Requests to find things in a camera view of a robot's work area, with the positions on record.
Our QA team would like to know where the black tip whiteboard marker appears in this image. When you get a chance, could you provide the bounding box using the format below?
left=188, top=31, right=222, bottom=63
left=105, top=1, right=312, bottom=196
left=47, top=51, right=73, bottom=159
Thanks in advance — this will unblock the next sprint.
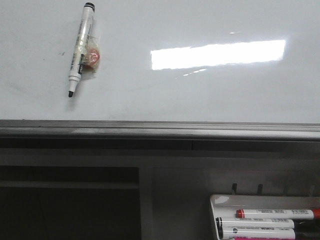
left=68, top=2, right=95, bottom=98

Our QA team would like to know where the white whiteboard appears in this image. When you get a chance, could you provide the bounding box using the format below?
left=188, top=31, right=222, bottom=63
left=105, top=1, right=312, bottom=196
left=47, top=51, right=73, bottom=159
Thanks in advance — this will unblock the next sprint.
left=0, top=0, right=320, bottom=140

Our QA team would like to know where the grey whiteboard stand panel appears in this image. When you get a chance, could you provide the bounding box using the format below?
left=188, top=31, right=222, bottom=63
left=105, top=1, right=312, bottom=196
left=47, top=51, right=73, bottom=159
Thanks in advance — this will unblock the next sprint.
left=0, top=138, right=320, bottom=240

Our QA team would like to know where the white marker tray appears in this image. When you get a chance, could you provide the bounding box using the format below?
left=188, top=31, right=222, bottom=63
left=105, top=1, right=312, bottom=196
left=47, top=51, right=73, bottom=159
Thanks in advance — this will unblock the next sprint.
left=210, top=194, right=320, bottom=240

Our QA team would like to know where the black capped marker upper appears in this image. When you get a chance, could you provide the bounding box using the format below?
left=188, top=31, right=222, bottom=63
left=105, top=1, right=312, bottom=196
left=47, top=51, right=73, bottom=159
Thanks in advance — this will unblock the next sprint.
left=215, top=217, right=295, bottom=229

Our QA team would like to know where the black capped marker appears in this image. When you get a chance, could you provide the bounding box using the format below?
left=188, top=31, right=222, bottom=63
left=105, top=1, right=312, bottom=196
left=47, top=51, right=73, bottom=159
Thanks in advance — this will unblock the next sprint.
left=218, top=226, right=296, bottom=240
left=215, top=217, right=295, bottom=229

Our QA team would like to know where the black capped marker lower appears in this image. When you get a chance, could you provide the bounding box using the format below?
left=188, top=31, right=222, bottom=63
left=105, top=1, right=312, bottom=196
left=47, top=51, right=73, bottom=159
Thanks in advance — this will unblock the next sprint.
left=218, top=226, right=296, bottom=240

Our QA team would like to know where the pink marker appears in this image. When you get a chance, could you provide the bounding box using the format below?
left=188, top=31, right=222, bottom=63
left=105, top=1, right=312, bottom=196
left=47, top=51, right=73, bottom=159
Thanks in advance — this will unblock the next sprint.
left=231, top=236, right=320, bottom=240

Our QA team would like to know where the red capped marker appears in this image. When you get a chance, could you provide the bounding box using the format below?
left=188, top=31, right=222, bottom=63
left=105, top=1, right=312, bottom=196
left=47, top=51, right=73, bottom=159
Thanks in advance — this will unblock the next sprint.
left=235, top=208, right=320, bottom=220

